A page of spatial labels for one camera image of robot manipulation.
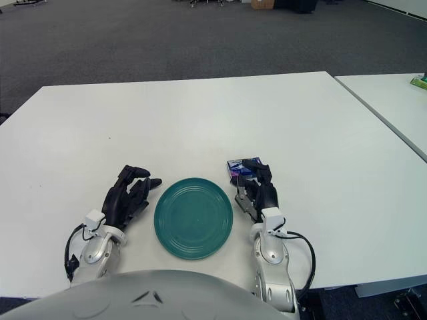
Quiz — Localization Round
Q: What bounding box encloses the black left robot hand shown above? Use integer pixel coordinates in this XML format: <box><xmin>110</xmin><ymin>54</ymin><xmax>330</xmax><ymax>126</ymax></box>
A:
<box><xmin>101</xmin><ymin>164</ymin><xmax>163</xmax><ymax>233</ymax></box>

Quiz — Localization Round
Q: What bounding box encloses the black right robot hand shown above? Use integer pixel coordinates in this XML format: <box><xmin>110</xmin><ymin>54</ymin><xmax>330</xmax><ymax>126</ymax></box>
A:
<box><xmin>234</xmin><ymin>158</ymin><xmax>280</xmax><ymax>223</ymax></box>

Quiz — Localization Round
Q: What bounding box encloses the blue purple gum pack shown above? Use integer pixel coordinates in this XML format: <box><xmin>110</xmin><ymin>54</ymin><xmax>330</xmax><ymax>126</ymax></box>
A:
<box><xmin>226</xmin><ymin>156</ymin><xmax>263</xmax><ymax>185</ymax></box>

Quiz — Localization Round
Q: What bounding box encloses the green round plate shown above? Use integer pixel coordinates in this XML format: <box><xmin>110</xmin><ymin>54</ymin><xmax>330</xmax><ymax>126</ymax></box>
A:
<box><xmin>153</xmin><ymin>177</ymin><xmax>234</xmax><ymax>261</ymax></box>

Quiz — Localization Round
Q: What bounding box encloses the silver robot torso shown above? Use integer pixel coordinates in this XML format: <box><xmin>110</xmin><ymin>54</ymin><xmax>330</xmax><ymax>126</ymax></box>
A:
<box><xmin>0</xmin><ymin>269</ymin><xmax>298</xmax><ymax>320</ymax></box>

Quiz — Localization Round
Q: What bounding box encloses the black cabinet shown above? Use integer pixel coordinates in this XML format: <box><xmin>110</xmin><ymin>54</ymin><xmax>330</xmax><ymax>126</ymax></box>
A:
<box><xmin>274</xmin><ymin>0</ymin><xmax>318</xmax><ymax>14</ymax></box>

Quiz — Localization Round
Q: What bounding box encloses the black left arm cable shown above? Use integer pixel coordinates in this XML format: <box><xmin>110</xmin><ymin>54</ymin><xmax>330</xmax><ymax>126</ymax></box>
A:
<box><xmin>63</xmin><ymin>223</ymin><xmax>93</xmax><ymax>284</ymax></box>

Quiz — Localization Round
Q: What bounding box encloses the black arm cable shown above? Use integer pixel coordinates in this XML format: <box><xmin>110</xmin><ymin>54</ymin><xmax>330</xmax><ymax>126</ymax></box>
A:
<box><xmin>275</xmin><ymin>216</ymin><xmax>317</xmax><ymax>301</ymax></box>
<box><xmin>63</xmin><ymin>223</ymin><xmax>93</xmax><ymax>284</ymax></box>

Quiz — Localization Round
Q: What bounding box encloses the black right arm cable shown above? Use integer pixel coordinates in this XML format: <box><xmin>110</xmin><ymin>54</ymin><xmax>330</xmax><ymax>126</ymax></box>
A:
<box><xmin>275</xmin><ymin>216</ymin><xmax>317</xmax><ymax>301</ymax></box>

